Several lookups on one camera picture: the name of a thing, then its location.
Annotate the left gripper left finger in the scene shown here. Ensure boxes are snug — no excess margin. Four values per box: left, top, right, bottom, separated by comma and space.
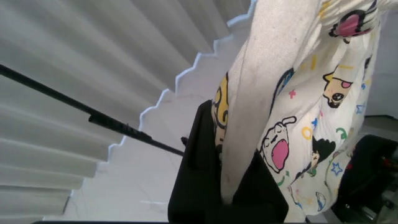
167, 99, 231, 222

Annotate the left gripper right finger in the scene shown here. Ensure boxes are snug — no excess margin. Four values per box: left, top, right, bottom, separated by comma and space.
229, 150, 289, 222

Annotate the cream printed garment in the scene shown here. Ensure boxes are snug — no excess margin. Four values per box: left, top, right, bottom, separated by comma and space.
211, 0, 398, 222

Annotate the black clothes rack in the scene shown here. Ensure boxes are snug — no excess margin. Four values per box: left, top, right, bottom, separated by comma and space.
0, 63, 189, 158

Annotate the white curtain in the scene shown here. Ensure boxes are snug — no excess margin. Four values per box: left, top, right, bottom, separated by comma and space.
0, 0, 259, 224

